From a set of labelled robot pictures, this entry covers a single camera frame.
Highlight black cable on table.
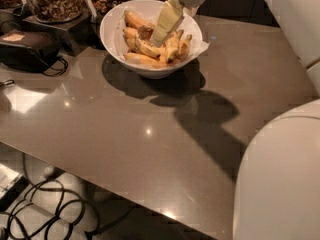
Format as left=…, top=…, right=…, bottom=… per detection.
left=27, top=46, right=69, bottom=78

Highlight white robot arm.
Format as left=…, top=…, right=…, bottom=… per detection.
left=230, top=0, right=320, bottom=240

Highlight middle left yellow banana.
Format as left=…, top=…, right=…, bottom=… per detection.
left=123, top=27, right=148, bottom=40

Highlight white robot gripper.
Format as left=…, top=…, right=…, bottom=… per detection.
left=150, top=0, right=205, bottom=47

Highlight white device on floor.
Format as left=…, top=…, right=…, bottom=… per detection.
left=0, top=164, right=25, bottom=201

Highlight spotted yellow banana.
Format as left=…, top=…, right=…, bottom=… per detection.
left=165, top=30, right=184, bottom=63

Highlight top left yellow banana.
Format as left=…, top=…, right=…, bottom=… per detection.
left=124, top=10, right=154, bottom=30

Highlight glass jar of nuts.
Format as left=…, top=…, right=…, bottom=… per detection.
left=27, top=0, right=83, bottom=24

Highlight white label tag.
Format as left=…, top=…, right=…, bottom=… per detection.
left=85, top=0, right=97, bottom=20

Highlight brown-tipped yellow banana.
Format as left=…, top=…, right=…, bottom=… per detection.
left=135, top=24, right=160, bottom=58

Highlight bottom front yellow banana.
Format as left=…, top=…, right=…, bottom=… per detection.
left=124, top=52, right=166, bottom=68

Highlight black card terminal device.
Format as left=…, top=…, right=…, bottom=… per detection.
left=0, top=30, right=60, bottom=73

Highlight right side yellow banana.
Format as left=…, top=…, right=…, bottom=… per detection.
left=179, top=34, right=192, bottom=59

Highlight black floor cables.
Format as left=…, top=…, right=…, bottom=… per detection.
left=0, top=152, right=134, bottom=240

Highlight dark metal stand box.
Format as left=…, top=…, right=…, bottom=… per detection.
left=23, top=11, right=99, bottom=56

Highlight white ceramic bowl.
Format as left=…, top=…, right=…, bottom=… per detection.
left=99, top=0, right=203, bottom=80

